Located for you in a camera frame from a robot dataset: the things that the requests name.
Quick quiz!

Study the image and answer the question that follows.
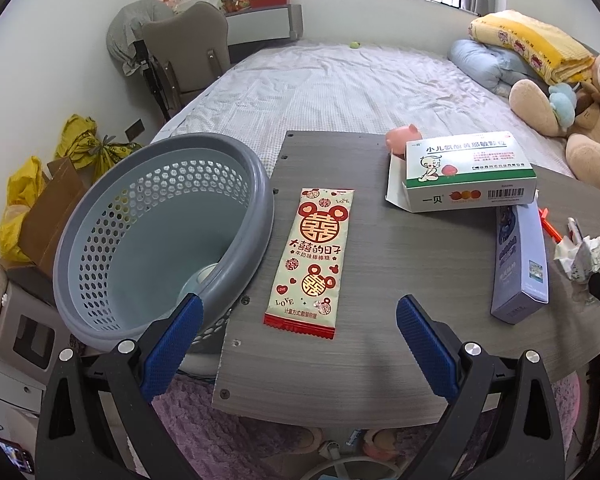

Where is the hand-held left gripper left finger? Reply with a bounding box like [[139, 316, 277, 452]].
[[34, 292, 205, 480]]

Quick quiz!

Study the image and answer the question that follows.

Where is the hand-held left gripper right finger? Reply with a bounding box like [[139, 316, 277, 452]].
[[396, 294, 567, 480]]

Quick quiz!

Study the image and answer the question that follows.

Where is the white paper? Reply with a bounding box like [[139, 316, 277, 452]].
[[554, 232, 600, 283]]

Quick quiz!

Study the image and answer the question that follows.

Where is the orange plastic piece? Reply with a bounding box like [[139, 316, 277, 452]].
[[539, 207, 563, 241]]

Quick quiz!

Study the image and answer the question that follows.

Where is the long pale blue box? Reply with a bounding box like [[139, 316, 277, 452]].
[[490, 202, 550, 325]]

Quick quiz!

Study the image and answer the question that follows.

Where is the grey perforated plastic basket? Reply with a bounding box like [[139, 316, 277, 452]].
[[52, 132, 275, 356]]

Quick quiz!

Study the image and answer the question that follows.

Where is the cream and red candy packet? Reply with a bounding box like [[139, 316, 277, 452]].
[[263, 187, 356, 342]]

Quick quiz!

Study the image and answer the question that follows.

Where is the white and green medicine box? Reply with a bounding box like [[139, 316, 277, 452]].
[[385, 132, 538, 214]]

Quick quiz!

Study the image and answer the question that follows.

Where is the pink fluffy rug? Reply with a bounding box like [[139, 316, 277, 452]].
[[150, 372, 581, 480]]

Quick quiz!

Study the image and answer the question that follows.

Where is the brown teddy bear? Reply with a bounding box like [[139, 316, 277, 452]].
[[509, 50, 600, 193]]

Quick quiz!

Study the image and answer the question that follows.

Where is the grey plastic stool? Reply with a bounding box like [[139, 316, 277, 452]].
[[0, 280, 62, 372]]

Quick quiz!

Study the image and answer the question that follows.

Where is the brown cardboard box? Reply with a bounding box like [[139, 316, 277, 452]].
[[19, 156, 93, 278]]

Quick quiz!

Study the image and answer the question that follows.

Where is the small blue plush toy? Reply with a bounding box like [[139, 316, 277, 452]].
[[549, 82, 579, 126]]

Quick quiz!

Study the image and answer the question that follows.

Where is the smartphone with red case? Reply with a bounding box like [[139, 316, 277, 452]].
[[0, 437, 34, 476]]

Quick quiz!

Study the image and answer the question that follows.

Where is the tied yellow printed sack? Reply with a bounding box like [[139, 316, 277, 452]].
[[92, 134, 144, 173]]

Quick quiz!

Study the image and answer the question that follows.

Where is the open yellow plastic bag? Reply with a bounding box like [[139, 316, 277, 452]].
[[0, 157, 47, 263]]

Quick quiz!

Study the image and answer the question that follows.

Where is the pink piggy toy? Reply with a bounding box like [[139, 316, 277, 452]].
[[385, 124, 423, 161]]

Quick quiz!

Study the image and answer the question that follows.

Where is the crumpled yellow sack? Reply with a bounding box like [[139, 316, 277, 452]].
[[55, 115, 100, 162]]

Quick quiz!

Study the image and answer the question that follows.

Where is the pale blue pillow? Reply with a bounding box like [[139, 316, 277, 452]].
[[447, 39, 541, 96]]

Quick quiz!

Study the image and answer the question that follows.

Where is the folded yellow blanket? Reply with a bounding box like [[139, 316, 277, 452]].
[[469, 10, 596, 86]]

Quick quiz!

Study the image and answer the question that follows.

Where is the black fan stand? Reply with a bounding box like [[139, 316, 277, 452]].
[[132, 40, 171, 121]]

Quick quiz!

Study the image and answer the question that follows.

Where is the bed with white sheet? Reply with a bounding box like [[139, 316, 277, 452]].
[[150, 37, 576, 181]]

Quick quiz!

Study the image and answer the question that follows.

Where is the beige upholstered chair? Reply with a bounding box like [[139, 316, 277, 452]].
[[141, 2, 231, 111]]

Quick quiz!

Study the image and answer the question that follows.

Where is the grey cloth cover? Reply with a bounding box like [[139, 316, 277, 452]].
[[106, 0, 173, 76]]

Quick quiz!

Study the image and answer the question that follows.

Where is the white and grey desk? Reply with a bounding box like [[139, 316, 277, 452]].
[[225, 4, 303, 61]]

